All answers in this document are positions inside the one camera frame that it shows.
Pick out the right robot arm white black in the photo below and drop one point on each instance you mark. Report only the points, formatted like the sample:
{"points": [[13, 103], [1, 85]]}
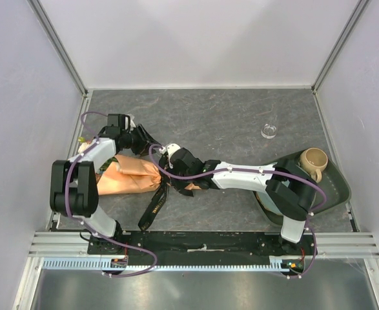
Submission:
{"points": [[223, 175]]}

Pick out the left aluminium frame post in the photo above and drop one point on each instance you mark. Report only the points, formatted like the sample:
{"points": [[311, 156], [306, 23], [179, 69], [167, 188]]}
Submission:
{"points": [[58, 45]]}

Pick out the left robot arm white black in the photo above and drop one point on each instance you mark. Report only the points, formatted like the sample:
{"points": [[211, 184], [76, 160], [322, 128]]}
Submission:
{"points": [[73, 186]]}

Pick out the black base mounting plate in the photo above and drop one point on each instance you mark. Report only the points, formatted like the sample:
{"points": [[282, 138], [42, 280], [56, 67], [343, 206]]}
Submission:
{"points": [[216, 248]]}

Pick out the black ribbon gold lettering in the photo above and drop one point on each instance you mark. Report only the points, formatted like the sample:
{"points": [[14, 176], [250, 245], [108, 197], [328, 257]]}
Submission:
{"points": [[157, 202]]}

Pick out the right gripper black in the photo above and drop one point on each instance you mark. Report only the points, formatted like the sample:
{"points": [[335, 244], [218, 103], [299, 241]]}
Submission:
{"points": [[179, 185]]}

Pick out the aluminium frame post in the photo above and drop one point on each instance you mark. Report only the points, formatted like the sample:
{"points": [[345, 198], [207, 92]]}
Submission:
{"points": [[345, 34], [58, 45]]}

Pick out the grey slotted cable duct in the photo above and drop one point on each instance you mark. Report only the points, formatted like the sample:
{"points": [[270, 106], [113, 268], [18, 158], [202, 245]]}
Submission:
{"points": [[109, 264]]}

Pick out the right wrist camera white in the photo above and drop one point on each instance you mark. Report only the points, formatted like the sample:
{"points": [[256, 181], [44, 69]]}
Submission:
{"points": [[169, 149]]}

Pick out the clear glass vase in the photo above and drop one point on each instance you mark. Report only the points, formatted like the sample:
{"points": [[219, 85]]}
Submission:
{"points": [[269, 131]]}

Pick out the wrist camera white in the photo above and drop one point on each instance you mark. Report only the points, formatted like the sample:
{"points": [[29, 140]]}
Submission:
{"points": [[121, 121], [169, 149]]}

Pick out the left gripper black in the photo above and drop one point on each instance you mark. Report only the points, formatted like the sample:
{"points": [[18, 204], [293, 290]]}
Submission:
{"points": [[145, 141]]}

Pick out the artificial flower bunch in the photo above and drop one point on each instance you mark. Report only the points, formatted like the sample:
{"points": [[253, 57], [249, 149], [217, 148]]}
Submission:
{"points": [[100, 151]]}

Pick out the right aluminium frame post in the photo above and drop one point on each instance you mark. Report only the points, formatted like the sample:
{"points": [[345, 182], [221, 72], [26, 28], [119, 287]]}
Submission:
{"points": [[345, 34]]}

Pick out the beige ceramic mug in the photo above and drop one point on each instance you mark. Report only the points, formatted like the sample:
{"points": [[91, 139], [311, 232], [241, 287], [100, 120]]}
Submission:
{"points": [[314, 161]]}

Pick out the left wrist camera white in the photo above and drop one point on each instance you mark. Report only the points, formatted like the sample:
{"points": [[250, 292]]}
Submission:
{"points": [[121, 121]]}

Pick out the blue-grey ceramic plate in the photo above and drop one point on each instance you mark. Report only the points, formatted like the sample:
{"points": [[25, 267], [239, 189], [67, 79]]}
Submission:
{"points": [[265, 200]]}

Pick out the orange wrapping paper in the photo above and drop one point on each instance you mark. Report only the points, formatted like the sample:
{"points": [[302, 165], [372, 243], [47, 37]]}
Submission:
{"points": [[126, 175]]}

